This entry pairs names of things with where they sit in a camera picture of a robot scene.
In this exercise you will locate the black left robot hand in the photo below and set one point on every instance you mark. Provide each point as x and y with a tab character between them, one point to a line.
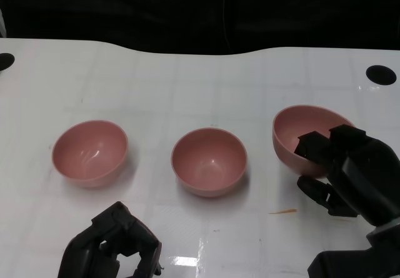
81	253

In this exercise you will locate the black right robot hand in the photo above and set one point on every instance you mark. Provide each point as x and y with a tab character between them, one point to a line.
365	178

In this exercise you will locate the pink plastic bowl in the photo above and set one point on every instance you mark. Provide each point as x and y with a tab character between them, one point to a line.
290	125
90	153
209	162

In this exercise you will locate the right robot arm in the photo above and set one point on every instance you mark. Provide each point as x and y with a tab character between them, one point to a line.
343	262

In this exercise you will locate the orange wood sliver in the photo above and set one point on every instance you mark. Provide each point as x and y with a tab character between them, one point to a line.
286	211

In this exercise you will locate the white object at table end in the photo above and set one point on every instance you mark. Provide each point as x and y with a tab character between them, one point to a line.
2	25

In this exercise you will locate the black backdrop cloth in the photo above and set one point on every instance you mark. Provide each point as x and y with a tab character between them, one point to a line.
125	9

